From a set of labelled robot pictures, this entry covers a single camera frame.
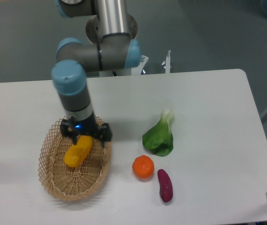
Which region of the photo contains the orange tangerine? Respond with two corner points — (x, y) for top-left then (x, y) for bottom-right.
(132, 155), (155, 179)

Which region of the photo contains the green bok choy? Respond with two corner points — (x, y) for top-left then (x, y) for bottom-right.
(142, 109), (174, 157)

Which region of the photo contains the purple sweet potato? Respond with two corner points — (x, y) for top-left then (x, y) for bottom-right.
(157, 169), (173, 203)

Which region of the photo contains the woven wicker basket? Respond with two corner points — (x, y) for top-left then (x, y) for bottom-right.
(38, 119), (112, 201)

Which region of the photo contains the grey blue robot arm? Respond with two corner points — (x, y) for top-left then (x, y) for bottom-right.
(51, 0), (141, 145)

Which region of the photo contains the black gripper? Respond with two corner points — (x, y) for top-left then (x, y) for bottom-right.
(60, 112), (113, 148)

